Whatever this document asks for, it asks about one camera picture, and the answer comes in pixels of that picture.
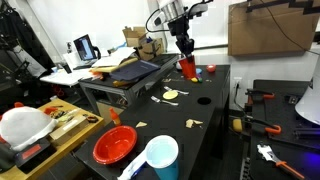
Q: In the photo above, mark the large red plastic bowl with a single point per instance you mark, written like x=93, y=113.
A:
x=115, y=144

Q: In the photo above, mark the large cardboard panel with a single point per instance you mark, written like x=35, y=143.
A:
x=263, y=33

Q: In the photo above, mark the cardboard box black marks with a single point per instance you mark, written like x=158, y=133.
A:
x=151, y=49

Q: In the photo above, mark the yellow sponge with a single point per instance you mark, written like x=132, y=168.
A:
x=237, y=125

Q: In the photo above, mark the grey metal frame table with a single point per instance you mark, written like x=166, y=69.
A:
x=128, y=90

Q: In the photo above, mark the dark blue folder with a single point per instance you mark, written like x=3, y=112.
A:
x=135, y=70

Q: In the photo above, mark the blue plastic cup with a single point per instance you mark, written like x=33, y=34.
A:
x=163, y=156

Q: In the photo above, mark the open cardboard box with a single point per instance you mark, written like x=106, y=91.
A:
x=135, y=36

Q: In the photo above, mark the black tripod stand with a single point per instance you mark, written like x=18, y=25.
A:
x=20, y=43

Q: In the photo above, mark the yellow wooden table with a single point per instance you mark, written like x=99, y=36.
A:
x=71, y=141

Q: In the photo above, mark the red plastic cup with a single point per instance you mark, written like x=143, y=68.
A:
x=188, y=68

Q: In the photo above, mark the triangular paper scrap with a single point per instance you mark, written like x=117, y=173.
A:
x=141, y=124

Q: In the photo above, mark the wall power outlet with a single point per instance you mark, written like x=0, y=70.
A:
x=237, y=83

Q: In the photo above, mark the blue plastic plate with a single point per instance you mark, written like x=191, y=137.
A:
x=199, y=71

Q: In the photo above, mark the black perforated board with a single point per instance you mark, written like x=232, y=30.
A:
x=283, y=136

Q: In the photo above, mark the small orange bottle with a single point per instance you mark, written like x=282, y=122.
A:
x=115, y=117

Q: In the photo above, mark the white cloth bundle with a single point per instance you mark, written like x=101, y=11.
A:
x=25, y=126

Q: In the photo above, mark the pale yellow round disc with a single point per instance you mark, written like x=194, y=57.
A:
x=170, y=95

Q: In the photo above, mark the white paper stack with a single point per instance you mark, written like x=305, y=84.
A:
x=115, y=56

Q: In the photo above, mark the white and blue packet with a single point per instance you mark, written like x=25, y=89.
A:
x=131, y=168

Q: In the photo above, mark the purple and green toy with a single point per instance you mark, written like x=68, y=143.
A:
x=200, y=79

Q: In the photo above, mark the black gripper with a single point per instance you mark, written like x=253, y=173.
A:
x=179, y=30

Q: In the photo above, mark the white lamp shade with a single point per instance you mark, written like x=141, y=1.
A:
x=310, y=103

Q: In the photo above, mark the black laptop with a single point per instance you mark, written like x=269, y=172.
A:
x=85, y=48

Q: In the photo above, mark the white plastic fork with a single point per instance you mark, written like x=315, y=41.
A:
x=164, y=101
x=176, y=90

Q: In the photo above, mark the yellow toy fruit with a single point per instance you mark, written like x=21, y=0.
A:
x=194, y=80

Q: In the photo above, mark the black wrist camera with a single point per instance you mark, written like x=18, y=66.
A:
x=200, y=8

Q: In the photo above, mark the black scale red label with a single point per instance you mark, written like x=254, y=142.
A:
x=30, y=153

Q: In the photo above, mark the torn paper scrap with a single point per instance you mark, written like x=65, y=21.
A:
x=190, y=123

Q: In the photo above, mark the yellow wooden board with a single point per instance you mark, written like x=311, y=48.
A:
x=113, y=67

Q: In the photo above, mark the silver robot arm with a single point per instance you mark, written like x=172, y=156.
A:
x=171, y=8

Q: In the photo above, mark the white desk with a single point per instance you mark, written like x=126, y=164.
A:
x=65, y=77

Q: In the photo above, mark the small red bowl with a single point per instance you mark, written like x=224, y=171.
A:
x=210, y=68

